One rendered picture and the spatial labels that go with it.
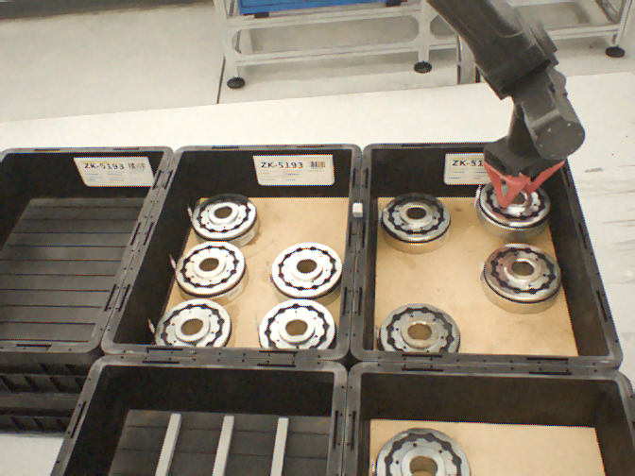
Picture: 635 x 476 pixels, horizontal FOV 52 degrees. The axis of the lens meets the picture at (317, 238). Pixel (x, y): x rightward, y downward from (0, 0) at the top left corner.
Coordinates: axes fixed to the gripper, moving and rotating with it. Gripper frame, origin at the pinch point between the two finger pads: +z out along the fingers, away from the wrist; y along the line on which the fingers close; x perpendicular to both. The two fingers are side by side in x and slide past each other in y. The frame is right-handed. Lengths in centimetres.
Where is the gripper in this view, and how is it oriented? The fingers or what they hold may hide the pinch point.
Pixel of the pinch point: (515, 195)
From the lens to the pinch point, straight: 99.5
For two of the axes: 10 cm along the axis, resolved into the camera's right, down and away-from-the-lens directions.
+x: -5.4, -5.8, 6.1
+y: 8.4, -4.1, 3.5
